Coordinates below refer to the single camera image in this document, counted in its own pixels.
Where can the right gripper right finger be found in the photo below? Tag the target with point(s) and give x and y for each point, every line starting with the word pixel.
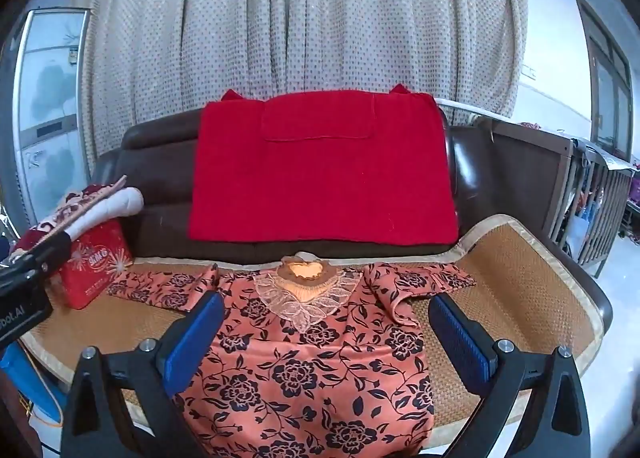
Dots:
pixel 554 422

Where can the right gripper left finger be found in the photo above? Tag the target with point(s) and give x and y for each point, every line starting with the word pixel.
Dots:
pixel 120 405

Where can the orange floral blouse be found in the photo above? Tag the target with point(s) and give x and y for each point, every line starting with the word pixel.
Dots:
pixel 310 360

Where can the blue bag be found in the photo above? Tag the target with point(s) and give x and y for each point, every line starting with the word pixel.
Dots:
pixel 18 365

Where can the red gift box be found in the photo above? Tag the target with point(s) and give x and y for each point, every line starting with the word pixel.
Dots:
pixel 97 257

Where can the woven bamboo seat mat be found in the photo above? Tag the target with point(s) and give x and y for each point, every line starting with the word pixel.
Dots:
pixel 520 292

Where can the red patterned blanket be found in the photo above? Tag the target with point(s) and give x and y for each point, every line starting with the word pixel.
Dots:
pixel 72 207

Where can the white rolled towel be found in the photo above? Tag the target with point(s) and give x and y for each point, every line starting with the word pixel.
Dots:
pixel 121 204

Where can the dark brown leather sofa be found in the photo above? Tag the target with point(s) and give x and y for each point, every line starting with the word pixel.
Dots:
pixel 495 167

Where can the white refrigerator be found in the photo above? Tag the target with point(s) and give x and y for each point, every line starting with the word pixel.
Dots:
pixel 46 108

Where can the wooden baby crib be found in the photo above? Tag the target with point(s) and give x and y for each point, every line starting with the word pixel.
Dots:
pixel 565 188

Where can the red knitted cloth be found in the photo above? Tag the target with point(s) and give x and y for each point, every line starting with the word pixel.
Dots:
pixel 330 165

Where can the beige dotted curtain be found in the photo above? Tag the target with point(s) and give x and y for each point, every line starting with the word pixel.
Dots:
pixel 148 59

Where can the brown framed window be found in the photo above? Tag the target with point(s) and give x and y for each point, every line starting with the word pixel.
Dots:
pixel 612 117

